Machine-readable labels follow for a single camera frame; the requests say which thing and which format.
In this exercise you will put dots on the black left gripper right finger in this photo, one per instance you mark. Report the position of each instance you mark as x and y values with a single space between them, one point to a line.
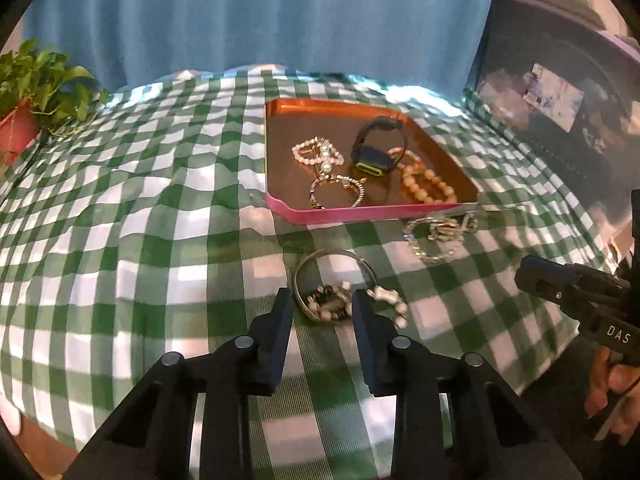
395 365

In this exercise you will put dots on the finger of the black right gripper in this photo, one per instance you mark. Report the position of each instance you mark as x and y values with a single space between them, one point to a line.
565 282

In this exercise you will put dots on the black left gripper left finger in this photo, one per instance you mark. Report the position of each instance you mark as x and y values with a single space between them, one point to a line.
248 365

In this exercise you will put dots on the silver bangle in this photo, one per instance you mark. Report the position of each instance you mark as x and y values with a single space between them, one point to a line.
325 296

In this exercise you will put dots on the person's right hand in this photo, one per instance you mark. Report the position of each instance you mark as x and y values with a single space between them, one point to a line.
621 379

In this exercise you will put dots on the silver metal hair clip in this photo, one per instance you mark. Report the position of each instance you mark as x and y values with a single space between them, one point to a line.
468 223

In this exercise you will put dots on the green white checkered tablecloth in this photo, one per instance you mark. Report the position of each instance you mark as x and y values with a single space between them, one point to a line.
148 231

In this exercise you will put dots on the copper tray with pink rim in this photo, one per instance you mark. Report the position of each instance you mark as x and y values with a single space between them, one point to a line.
328 161

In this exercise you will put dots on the dark bag with label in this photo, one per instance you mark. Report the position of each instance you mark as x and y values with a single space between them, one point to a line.
563 75

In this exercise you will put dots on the black green smart watch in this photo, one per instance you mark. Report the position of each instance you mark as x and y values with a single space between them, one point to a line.
371 160

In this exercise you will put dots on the blue curtain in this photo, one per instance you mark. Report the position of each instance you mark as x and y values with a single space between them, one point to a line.
430 43

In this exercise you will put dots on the green potted plant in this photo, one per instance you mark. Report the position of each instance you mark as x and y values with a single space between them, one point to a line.
61 96

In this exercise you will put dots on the red flower pot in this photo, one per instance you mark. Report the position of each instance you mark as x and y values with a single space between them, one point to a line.
17 130

